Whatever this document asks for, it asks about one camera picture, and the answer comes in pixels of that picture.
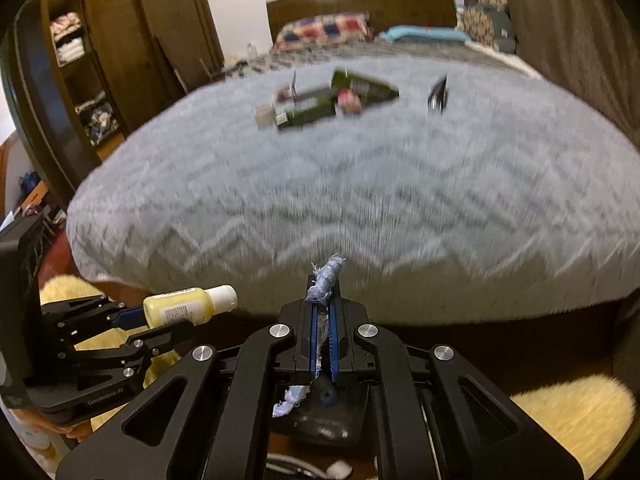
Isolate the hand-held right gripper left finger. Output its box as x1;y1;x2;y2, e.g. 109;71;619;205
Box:
55;298;327;480

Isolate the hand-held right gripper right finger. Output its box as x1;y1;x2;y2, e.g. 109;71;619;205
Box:
326;285;584;480

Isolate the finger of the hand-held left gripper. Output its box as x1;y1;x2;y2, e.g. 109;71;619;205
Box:
64;322;197;387
42;296;150;347

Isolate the yellow lotion bottle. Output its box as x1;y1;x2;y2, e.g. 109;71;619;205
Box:
143;284;239;331

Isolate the blue white tissue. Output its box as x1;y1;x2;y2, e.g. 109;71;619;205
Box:
272;254;347;419

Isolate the black bin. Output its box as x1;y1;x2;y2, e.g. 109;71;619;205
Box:
272;384;372;445

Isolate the long dark green box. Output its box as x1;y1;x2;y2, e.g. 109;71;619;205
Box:
275;94;342;132

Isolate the small beige box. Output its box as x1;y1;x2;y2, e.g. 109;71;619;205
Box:
253;103;277;130

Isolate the red pink packet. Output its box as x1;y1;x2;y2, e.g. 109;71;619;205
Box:
336;88;364;116

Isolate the grey-blue fluffy blanket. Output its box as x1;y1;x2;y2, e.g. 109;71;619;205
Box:
65;52;640;327

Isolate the dark mixed clothes pile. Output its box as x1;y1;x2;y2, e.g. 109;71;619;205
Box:
74;91;127;147

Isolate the pale folded clothes stack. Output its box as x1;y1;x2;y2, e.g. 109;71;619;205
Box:
49;9;87;67

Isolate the wooden wardrobe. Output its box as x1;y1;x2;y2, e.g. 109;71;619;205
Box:
0;0;227;209

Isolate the striped bed sheet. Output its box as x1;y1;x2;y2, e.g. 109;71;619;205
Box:
224;39;532;80

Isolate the checkered pillow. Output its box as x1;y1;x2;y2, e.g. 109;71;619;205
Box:
273;12;375;51

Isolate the teal pillow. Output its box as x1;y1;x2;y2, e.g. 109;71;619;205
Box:
377;24;471;44

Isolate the wooden headboard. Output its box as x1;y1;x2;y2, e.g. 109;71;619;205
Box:
265;0;459;51

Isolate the patterned brown cushion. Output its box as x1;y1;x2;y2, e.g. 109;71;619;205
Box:
457;0;511;37

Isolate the brown curtain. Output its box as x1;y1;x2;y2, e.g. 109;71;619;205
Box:
464;0;640;147

